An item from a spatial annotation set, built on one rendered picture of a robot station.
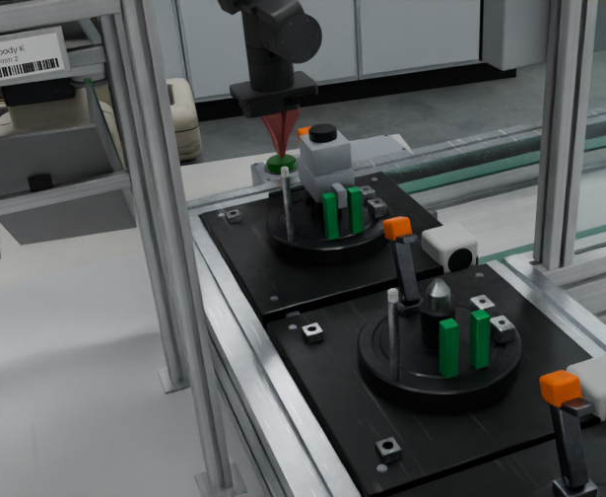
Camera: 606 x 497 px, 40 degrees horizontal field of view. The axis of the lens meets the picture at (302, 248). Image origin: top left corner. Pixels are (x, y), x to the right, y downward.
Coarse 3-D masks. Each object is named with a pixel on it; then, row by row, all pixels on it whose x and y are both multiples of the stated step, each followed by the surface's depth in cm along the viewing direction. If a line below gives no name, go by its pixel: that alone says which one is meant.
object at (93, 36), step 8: (0, 0) 56; (16, 0) 56; (24, 0) 56; (32, 0) 56; (56, 24) 64; (64, 24) 64; (72, 24) 65; (80, 24) 66; (88, 24) 73; (8, 32) 64; (16, 32) 65; (64, 32) 67; (72, 32) 68; (80, 32) 68; (88, 32) 71; (96, 32) 79; (64, 40) 71; (72, 40) 71; (80, 40) 72; (88, 40) 72; (96, 40) 78
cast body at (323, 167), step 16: (320, 128) 89; (336, 128) 89; (304, 144) 88; (320, 144) 87; (336, 144) 87; (304, 160) 90; (320, 160) 87; (336, 160) 88; (304, 176) 91; (320, 176) 88; (336, 176) 88; (352, 176) 89; (320, 192) 88; (336, 192) 87
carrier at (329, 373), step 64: (320, 320) 80; (384, 320) 76; (448, 320) 66; (512, 320) 78; (320, 384) 72; (384, 384) 69; (448, 384) 68; (512, 384) 70; (448, 448) 64; (512, 448) 64
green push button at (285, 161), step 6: (276, 156) 114; (288, 156) 113; (270, 162) 112; (276, 162) 112; (282, 162) 112; (288, 162) 112; (294, 162) 112; (270, 168) 112; (276, 168) 111; (294, 168) 112
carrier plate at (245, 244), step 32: (384, 192) 102; (224, 224) 98; (256, 224) 98; (416, 224) 95; (224, 256) 94; (256, 256) 91; (384, 256) 89; (416, 256) 89; (256, 288) 86; (288, 288) 85; (320, 288) 85; (352, 288) 84; (384, 288) 86
